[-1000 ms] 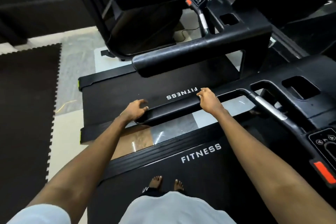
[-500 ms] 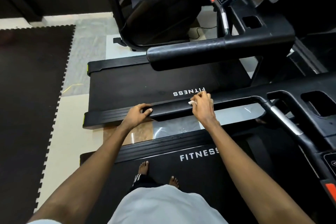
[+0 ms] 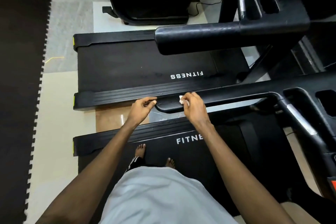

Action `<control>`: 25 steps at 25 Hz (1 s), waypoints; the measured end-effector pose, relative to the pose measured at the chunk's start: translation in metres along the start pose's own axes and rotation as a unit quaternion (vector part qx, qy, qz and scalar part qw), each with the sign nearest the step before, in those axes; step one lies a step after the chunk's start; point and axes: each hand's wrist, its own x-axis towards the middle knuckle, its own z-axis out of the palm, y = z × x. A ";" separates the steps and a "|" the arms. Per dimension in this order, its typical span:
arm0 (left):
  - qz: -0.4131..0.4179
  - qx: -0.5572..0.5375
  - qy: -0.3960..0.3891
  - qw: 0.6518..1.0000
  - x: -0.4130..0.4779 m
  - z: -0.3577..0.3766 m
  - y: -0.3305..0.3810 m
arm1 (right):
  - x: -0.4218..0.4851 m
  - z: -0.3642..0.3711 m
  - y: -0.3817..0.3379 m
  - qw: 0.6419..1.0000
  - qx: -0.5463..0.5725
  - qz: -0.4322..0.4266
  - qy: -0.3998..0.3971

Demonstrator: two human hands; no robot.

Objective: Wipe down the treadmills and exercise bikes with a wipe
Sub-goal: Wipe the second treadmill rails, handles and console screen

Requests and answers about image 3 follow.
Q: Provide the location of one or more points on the black interlocking foam mat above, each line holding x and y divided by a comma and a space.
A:
18, 100

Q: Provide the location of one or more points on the person's right hand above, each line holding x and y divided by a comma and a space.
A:
195, 110

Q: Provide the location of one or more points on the black striped trousers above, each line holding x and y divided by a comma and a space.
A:
137, 163

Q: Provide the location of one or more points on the person's right forearm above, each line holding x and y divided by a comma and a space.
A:
241, 179

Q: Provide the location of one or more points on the black treadmill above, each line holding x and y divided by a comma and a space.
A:
252, 147
126, 69

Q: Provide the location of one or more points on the small white wipe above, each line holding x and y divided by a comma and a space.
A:
183, 100

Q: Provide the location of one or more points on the person's bare foot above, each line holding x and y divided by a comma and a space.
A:
170, 162
140, 151

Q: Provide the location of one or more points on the person's left forearm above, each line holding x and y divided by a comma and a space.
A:
89, 179

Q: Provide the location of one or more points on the person's left hand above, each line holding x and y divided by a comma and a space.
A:
139, 112

